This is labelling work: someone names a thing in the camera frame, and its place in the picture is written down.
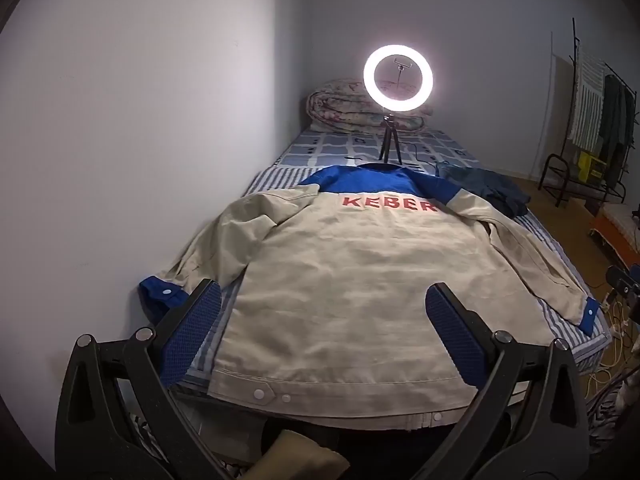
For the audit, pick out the dark green hanging garment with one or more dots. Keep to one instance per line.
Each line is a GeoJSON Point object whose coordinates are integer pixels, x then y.
{"type": "Point", "coordinates": [615, 120]}

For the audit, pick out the blue patchwork bed sheet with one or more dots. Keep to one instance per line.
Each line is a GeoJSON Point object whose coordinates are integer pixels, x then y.
{"type": "Point", "coordinates": [325, 147]}

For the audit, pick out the striped bed quilt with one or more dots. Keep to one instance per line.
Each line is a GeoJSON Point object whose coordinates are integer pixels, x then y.
{"type": "Point", "coordinates": [545, 240]}

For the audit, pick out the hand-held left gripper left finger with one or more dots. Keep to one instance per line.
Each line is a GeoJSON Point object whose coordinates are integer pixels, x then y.
{"type": "Point", "coordinates": [195, 330]}

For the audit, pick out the folded floral quilt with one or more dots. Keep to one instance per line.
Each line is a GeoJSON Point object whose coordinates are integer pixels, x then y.
{"type": "Point", "coordinates": [335, 105]}

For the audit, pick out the yellow box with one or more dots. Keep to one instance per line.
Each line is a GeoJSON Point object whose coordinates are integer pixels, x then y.
{"type": "Point", "coordinates": [592, 166]}

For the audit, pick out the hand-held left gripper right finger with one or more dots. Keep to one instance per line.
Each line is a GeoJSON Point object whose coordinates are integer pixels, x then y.
{"type": "Point", "coordinates": [455, 330]}

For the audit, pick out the black clothes rack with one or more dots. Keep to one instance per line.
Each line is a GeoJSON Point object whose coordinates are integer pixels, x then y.
{"type": "Point", "coordinates": [572, 67]}

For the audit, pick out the brown cardboard piece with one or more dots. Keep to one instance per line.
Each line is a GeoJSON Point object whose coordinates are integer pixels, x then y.
{"type": "Point", "coordinates": [300, 455]}

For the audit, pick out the beige and blue work jacket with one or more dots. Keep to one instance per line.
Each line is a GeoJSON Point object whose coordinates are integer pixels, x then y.
{"type": "Point", "coordinates": [350, 285]}

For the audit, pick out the white striped hanging towel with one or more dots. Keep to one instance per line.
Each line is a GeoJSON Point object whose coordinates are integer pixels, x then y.
{"type": "Point", "coordinates": [587, 100]}

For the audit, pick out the orange box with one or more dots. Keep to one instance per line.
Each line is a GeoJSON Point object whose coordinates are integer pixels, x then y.
{"type": "Point", "coordinates": [615, 240]}

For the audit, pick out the dark blue garment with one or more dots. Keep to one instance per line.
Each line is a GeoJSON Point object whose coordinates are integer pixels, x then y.
{"type": "Point", "coordinates": [490, 187]}

